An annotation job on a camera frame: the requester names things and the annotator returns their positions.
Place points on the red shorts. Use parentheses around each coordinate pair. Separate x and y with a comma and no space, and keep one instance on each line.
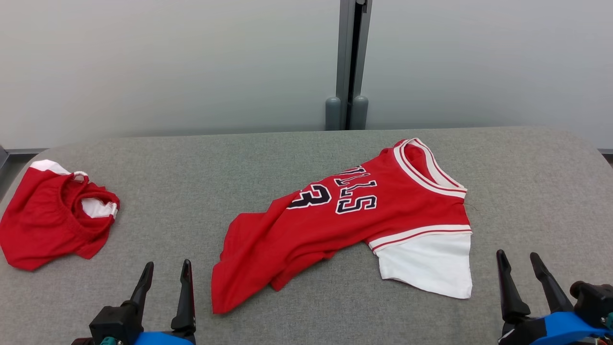
(52,220)

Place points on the grey partition post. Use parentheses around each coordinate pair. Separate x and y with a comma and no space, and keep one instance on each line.
(354,48)

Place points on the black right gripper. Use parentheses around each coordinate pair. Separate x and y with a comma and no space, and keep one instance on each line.
(522,330)

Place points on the grey cylinder post cap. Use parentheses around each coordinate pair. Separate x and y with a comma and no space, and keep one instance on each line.
(359,113)
(333,114)

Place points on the red basketball jersey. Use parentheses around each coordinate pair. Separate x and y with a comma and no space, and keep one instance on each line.
(364,220)

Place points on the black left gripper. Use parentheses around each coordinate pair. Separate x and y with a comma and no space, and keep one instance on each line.
(117,323)

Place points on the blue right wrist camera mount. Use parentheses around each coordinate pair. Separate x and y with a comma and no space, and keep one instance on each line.
(562,328)

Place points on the grey fabric work surface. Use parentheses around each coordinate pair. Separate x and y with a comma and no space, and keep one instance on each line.
(306,158)

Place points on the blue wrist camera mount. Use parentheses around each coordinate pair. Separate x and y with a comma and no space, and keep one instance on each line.
(160,339)
(562,328)

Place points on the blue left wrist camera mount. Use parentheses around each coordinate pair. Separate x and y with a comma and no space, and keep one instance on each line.
(160,339)

